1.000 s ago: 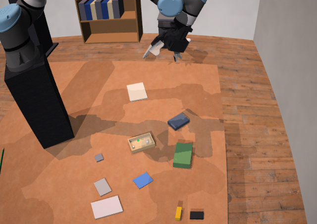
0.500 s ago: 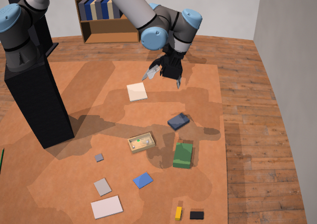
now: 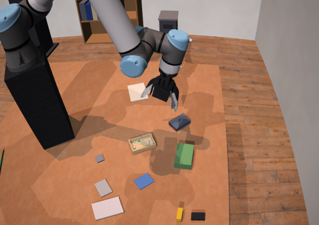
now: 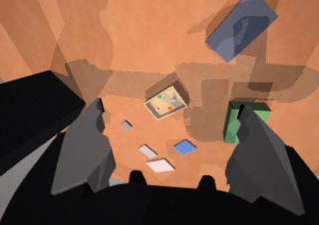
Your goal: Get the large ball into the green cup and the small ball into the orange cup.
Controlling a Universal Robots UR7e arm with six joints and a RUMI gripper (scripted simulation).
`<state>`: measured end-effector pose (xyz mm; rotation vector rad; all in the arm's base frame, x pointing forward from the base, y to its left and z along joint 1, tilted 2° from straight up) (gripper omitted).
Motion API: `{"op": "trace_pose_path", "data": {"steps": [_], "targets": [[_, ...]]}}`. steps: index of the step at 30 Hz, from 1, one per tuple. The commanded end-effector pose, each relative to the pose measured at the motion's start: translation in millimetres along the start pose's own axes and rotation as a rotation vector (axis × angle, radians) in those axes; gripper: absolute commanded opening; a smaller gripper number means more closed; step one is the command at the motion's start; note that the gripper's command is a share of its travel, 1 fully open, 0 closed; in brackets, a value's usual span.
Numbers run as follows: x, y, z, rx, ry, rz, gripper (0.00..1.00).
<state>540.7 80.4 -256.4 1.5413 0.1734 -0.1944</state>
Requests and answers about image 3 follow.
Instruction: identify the wooden ball-in-hole puzzle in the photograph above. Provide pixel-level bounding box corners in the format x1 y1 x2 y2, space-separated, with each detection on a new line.
128 133 156 154

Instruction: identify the green rectangular block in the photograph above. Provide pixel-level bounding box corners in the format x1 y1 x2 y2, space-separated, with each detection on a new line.
174 143 194 169

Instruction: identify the pale pink flat rectangular card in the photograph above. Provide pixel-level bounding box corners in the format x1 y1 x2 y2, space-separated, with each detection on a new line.
91 197 124 220

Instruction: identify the small yellow block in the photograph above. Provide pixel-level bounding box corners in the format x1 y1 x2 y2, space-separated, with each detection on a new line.
176 208 183 222

